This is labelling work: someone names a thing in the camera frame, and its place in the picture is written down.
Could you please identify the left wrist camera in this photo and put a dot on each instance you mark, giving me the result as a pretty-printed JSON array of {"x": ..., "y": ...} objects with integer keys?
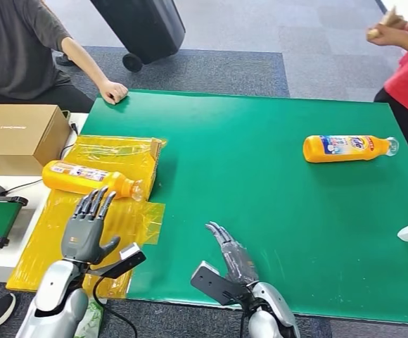
[{"x": 130, "y": 255}]

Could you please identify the tan object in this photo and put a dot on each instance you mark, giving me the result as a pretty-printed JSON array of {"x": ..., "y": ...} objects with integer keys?
[{"x": 390, "y": 18}]

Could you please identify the person's hand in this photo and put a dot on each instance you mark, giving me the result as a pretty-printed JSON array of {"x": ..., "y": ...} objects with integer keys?
[
  {"x": 387, "y": 35},
  {"x": 114, "y": 92}
]

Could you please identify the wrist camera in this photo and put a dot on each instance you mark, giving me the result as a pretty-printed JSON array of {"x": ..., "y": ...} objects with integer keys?
[
  {"x": 214, "y": 284},
  {"x": 130, "y": 255}
]

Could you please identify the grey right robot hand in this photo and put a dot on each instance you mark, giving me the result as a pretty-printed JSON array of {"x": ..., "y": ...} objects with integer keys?
[{"x": 237, "y": 261}]

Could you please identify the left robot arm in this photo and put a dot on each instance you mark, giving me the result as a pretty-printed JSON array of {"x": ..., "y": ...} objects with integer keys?
[{"x": 56, "y": 289}]

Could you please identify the brown cardboard box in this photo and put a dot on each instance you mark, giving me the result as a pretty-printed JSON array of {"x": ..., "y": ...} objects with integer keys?
[{"x": 17, "y": 135}]

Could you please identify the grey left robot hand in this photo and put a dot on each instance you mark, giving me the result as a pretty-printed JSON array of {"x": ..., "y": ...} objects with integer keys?
[{"x": 82, "y": 238}]

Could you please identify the white bench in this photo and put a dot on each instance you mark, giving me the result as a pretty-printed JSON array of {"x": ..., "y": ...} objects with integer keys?
[{"x": 32, "y": 219}]

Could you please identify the yellow plastic sheet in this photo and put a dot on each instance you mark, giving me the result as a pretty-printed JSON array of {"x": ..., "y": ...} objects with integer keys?
[{"x": 42, "y": 252}]

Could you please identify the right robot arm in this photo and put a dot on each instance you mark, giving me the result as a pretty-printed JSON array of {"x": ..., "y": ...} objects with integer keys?
[{"x": 274, "y": 303}]

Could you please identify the green white plastic bag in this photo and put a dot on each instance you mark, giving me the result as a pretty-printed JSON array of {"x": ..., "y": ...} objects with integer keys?
[{"x": 91, "y": 322}]

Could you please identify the black wheeled bin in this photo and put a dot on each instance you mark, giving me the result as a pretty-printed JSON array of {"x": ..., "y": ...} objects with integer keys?
[{"x": 140, "y": 28}]

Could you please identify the green table mat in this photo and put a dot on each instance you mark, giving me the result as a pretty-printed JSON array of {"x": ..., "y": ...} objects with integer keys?
[{"x": 243, "y": 163}]

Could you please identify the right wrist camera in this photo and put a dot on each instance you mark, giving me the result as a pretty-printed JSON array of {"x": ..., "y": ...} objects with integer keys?
[{"x": 214, "y": 284}]

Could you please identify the orange detergent bottle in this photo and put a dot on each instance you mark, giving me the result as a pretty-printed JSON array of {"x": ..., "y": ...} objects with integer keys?
[
  {"x": 84, "y": 179},
  {"x": 344, "y": 149}
]

